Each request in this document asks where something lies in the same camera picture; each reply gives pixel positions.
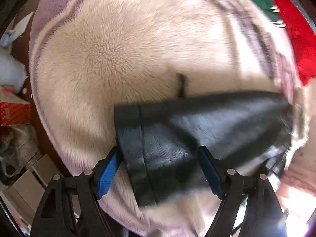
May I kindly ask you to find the black leather jacket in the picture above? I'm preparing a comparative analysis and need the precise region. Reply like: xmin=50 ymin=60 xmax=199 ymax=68
xmin=114 ymin=91 xmax=293 ymax=207

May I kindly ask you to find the red patterned box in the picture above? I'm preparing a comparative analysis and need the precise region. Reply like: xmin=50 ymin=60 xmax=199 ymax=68
xmin=0 ymin=102 xmax=32 ymax=126

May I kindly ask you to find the white plastic bag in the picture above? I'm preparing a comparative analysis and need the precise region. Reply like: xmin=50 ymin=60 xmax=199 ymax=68
xmin=0 ymin=47 xmax=28 ymax=93

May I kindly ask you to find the floral plush bed blanket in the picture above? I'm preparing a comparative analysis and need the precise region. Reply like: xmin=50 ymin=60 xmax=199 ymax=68
xmin=29 ymin=0 xmax=309 ymax=236

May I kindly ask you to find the red quilt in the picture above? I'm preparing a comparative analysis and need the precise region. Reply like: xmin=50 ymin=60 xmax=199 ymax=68
xmin=273 ymin=0 xmax=316 ymax=86

